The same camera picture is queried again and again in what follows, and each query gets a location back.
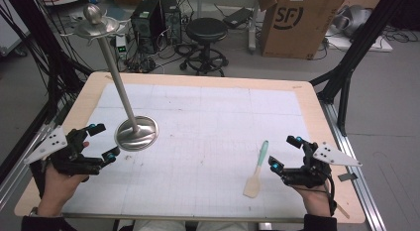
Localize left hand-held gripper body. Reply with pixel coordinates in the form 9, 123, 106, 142
23, 125, 104, 176

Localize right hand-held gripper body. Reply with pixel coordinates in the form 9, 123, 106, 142
280, 141, 364, 189

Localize wooden spatula with teal handle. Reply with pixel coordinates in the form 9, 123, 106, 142
243, 140, 269, 199

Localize silver metal utensil stand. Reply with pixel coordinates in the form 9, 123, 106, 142
60, 3, 159, 153

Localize person's right hand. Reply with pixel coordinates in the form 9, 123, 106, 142
293, 180, 335, 217

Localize person's left hand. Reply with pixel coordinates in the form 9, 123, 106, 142
37, 165, 90, 217

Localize black tape strip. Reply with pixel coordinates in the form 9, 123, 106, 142
337, 173, 360, 182

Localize thin wooden stick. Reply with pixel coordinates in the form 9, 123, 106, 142
334, 202, 352, 221

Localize white grid mat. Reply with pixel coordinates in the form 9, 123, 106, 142
61, 82, 313, 218

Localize small white device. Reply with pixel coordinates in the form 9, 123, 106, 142
115, 35, 129, 60

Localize brown cardboard box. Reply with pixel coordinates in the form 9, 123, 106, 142
259, 0, 352, 60

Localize black computer tower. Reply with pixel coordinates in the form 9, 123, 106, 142
130, 0, 164, 55
159, 0, 183, 46

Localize white flat board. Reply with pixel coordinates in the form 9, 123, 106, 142
324, 28, 394, 54

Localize grey rounded appliance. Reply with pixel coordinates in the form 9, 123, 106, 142
331, 4, 373, 39

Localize black flat device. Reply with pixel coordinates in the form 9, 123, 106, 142
222, 6, 254, 29

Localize black round stool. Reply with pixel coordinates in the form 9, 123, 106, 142
179, 17, 230, 77

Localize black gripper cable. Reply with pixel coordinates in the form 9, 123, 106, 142
321, 175, 339, 217

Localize aluminium rail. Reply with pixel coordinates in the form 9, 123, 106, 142
0, 101, 72, 210
318, 99, 388, 231

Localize black metal frame stand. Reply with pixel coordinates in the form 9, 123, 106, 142
0, 0, 94, 126
309, 0, 420, 138

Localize white metal post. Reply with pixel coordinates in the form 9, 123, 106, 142
247, 0, 263, 55

